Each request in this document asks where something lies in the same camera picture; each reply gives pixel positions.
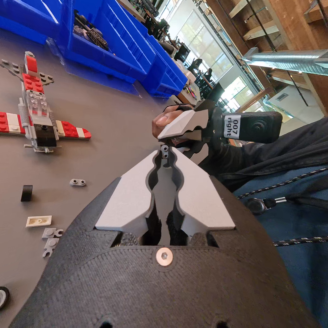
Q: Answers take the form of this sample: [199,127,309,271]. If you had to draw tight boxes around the black toy tyre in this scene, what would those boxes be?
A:
[20,184,33,202]

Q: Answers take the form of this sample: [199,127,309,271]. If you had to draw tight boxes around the white flat brick plate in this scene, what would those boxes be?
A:
[26,215,52,228]

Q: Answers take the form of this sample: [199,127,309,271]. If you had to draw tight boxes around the background robot arms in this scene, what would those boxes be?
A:
[132,0,160,16]

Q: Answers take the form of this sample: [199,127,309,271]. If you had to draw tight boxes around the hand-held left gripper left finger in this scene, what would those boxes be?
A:
[94,150,162,245]

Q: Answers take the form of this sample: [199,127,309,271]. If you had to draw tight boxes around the metal ventilation duct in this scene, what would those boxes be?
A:
[242,47,328,76]

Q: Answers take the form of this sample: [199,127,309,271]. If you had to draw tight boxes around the pile of dark brick pieces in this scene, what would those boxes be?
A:
[73,10,113,50]

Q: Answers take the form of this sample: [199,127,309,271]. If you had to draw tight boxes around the empty blue storage bin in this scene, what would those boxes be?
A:
[142,33,189,98]

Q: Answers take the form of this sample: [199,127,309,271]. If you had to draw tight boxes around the grey clip brick plate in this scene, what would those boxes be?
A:
[42,238,60,257]
[42,228,64,239]

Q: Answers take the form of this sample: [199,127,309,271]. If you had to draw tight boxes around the person's right hand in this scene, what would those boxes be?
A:
[152,106,185,140]

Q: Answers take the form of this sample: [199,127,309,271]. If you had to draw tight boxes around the blue bin with dark pile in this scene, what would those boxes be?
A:
[58,0,157,85]

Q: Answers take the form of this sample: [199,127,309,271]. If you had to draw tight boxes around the speckled drawstring cord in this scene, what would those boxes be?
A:
[272,236,328,246]
[236,168,328,200]

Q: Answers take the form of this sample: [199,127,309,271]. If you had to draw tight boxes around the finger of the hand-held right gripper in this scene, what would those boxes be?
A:
[170,132,209,160]
[157,110,209,141]

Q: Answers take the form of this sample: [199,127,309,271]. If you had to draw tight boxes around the large blue storage bin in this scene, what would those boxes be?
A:
[0,0,75,45]

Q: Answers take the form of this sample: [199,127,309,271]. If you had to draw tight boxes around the person's right forearm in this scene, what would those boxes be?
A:
[202,117,328,193]

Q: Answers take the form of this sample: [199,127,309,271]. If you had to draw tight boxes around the clear plastic label holder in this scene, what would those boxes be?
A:
[46,36,67,67]

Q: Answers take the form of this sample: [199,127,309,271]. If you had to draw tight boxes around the red white toy brick airplane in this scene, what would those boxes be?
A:
[0,51,92,154]

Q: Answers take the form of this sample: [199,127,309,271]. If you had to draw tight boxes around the black cord lock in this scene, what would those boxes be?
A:
[247,198,269,215]

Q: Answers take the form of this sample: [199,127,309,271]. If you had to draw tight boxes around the toy wheel with tyre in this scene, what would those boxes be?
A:
[0,286,10,309]

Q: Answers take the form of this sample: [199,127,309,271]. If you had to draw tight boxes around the person's blue garment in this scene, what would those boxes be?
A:
[232,167,328,328]

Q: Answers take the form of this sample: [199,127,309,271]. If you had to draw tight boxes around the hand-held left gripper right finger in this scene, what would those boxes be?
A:
[165,148,236,245]

